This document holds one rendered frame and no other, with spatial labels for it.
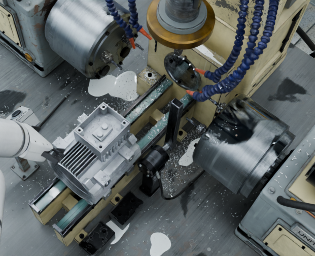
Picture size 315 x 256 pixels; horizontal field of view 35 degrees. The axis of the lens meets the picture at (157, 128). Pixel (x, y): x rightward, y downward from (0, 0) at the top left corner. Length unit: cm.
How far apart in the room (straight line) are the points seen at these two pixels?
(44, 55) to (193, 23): 67
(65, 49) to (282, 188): 77
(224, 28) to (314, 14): 121
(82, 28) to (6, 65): 48
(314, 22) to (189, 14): 148
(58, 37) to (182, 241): 74
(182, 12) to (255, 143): 39
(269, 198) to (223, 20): 56
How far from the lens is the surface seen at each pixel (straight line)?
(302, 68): 199
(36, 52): 176
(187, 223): 161
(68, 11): 157
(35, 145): 116
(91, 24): 153
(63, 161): 136
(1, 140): 106
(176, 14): 126
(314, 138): 141
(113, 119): 139
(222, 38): 158
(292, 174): 134
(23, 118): 146
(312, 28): 265
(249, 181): 138
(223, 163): 137
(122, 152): 139
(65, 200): 159
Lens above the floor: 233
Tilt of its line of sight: 62 degrees down
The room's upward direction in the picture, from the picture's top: 7 degrees clockwise
